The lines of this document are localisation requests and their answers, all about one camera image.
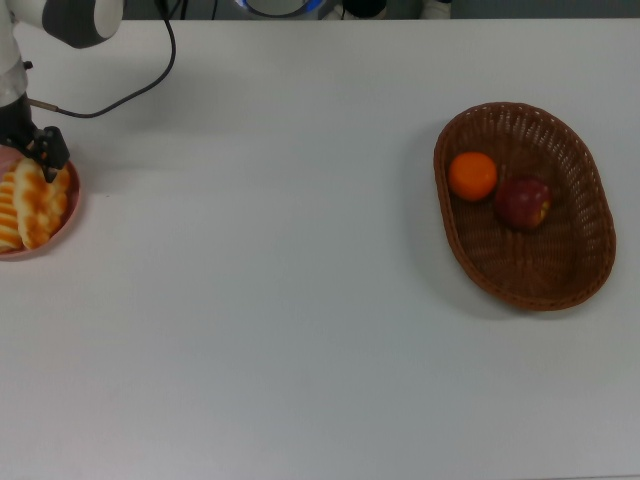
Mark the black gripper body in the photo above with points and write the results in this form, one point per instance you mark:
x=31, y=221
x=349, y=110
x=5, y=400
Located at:
x=15, y=122

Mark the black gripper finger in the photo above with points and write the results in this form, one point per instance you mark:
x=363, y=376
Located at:
x=52, y=150

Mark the braided toy bread loaf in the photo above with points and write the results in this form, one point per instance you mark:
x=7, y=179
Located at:
x=37, y=215

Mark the striped toy bread roll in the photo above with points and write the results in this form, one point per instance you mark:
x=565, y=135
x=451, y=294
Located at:
x=7, y=215

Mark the toy orange fruit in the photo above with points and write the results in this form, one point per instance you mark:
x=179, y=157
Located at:
x=472, y=176

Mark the red toy apple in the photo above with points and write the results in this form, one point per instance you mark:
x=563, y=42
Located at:
x=522, y=202

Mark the pink plate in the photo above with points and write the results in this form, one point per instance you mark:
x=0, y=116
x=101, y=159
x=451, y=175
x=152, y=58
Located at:
x=74, y=200

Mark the brown woven basket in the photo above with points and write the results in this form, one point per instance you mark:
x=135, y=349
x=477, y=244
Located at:
x=525, y=270

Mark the black object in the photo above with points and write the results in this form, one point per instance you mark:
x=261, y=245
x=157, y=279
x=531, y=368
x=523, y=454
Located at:
x=365, y=7

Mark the small white rounded object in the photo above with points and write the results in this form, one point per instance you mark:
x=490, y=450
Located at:
x=435, y=6

